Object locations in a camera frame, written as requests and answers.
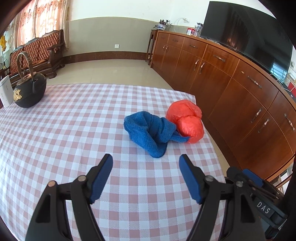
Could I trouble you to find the brown wooden sideboard cabinet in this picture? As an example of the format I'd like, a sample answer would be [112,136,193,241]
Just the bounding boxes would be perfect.
[151,31,295,181]

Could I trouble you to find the red plastic bag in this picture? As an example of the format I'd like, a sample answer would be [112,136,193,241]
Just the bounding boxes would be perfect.
[166,99,204,144]

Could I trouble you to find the blue knitted cloth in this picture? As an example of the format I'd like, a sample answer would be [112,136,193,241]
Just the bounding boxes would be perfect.
[123,111,189,158]

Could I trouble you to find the black iron teapot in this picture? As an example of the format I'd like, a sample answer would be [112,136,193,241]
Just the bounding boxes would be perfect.
[14,51,47,108]

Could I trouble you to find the pink checkered tablecloth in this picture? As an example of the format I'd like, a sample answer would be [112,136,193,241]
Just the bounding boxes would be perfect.
[1,84,224,240]

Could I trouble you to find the white box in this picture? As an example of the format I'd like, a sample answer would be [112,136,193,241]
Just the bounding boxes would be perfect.
[0,75,14,108]

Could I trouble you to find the wooden sofa red cushions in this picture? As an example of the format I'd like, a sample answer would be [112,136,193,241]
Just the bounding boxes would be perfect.
[9,30,65,84]

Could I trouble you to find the black television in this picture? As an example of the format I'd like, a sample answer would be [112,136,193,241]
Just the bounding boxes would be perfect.
[201,1,293,82]

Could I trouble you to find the small wooden side table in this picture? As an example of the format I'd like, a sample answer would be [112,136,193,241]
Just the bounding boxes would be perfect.
[145,30,157,65]

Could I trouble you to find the red white can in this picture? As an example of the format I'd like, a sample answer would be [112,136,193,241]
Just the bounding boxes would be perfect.
[186,28,195,36]

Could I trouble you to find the patterned pink curtain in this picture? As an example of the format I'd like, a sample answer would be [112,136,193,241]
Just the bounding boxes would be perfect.
[9,0,71,50]

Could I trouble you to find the potted plant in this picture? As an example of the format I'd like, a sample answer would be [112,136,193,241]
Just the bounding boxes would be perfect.
[154,20,171,31]

